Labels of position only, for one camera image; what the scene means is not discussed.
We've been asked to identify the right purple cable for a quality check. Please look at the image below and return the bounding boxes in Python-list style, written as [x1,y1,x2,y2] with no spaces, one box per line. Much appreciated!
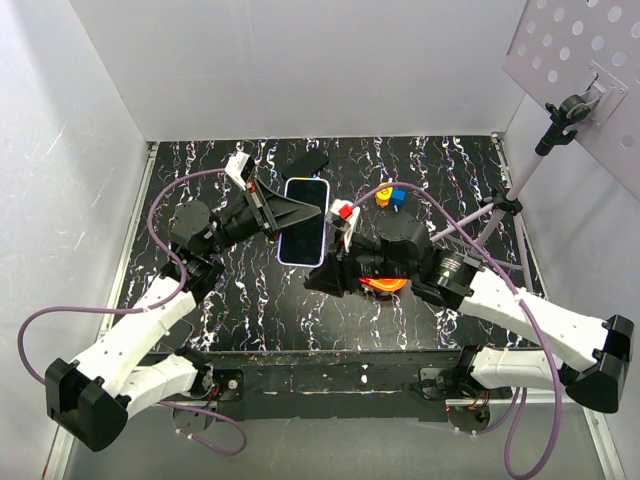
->
[349,182,566,479]

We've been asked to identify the yellow round toy block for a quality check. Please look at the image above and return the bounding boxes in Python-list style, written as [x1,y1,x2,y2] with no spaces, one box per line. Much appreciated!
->
[374,187,393,208]

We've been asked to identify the smartphone with black screen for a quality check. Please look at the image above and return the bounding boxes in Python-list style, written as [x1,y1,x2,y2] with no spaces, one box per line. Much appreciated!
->
[277,178,330,268]

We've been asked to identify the blue cube toy block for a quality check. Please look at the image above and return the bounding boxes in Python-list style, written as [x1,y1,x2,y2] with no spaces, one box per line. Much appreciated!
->
[390,187,406,209]

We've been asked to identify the perforated lilac panel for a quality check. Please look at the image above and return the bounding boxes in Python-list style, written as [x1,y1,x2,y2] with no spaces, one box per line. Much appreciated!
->
[503,0,639,195]

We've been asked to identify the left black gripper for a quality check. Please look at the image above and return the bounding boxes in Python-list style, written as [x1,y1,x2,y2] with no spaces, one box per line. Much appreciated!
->
[204,178,322,258]

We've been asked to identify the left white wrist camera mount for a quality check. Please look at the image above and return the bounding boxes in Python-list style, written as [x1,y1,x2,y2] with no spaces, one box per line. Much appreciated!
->
[225,151,255,191]

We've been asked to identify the red orange oval tray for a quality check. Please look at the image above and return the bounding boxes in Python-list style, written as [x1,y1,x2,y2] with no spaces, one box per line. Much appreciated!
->
[360,278,408,298]

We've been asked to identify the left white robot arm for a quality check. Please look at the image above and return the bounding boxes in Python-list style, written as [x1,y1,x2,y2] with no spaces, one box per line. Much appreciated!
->
[44,179,329,452]

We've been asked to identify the black phone case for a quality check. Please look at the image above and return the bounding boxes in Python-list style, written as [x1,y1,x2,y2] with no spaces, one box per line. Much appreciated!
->
[281,149,329,180]

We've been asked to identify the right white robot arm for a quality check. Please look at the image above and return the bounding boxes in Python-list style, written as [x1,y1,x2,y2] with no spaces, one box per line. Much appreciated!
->
[304,213,634,413]

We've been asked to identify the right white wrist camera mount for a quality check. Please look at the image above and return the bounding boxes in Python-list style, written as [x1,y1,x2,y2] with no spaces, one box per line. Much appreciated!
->
[325,199,361,253]

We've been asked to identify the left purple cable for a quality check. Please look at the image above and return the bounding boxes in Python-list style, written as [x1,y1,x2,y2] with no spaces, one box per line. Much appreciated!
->
[17,168,249,457]

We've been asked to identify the purple cable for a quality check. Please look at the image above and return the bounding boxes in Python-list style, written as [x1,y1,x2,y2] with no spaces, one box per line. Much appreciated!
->
[349,182,566,479]
[17,168,249,457]

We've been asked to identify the grey phone at table edge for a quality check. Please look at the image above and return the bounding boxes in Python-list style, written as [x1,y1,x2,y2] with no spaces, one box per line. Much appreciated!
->
[158,320,193,352]

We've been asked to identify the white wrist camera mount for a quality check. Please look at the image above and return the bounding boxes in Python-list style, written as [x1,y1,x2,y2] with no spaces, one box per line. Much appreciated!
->
[325,199,361,253]
[225,151,255,191]

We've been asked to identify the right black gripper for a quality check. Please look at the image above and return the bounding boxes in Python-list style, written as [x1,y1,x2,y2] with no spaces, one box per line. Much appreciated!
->
[303,228,415,300]

